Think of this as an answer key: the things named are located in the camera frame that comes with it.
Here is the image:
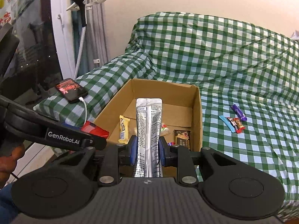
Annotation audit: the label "white charging cable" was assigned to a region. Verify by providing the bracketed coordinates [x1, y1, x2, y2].
[79, 97, 88, 127]

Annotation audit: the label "black smartphone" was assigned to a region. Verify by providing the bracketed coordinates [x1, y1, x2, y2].
[55, 78, 89, 103]

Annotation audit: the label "brown chocolate bar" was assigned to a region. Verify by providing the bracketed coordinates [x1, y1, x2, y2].
[174, 130, 191, 151]

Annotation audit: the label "phone holder stand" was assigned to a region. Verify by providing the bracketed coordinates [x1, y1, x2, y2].
[71, 0, 110, 80]

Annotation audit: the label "person's left hand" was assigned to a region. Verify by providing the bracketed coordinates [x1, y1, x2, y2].
[0, 143, 25, 188]

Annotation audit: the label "blue snack strip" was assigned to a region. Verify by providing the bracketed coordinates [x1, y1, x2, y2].
[219, 115, 235, 131]

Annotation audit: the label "silver foil pouch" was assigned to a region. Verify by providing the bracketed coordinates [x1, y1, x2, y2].
[133, 98, 163, 178]

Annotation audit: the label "brown cardboard box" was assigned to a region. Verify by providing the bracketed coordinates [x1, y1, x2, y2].
[92, 79, 203, 168]

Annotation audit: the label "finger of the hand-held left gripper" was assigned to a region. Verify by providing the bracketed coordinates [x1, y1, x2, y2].
[90, 135, 107, 151]

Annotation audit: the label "person's blue trousers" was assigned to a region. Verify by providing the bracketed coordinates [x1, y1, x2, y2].
[0, 183, 19, 224]

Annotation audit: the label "red brown snack packet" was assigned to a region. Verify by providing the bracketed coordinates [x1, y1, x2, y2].
[234, 119, 246, 133]

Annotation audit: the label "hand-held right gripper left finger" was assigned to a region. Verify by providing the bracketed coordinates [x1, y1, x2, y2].
[50, 135, 138, 187]

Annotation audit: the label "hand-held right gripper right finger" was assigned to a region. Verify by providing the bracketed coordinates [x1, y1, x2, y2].
[159, 136, 248, 187]

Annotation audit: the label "purple snack packet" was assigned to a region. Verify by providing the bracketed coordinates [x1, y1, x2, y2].
[231, 105, 247, 121]

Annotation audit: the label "yellow white snack bar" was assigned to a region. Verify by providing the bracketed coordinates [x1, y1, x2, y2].
[118, 115, 130, 144]

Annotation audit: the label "black steamer handle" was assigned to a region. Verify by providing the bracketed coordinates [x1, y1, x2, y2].
[68, 0, 88, 27]

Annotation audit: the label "white braided hose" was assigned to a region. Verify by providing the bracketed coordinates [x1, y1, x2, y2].
[73, 26, 87, 81]

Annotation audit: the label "green white snack packet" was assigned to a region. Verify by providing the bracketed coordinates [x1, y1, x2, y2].
[160, 123, 170, 138]

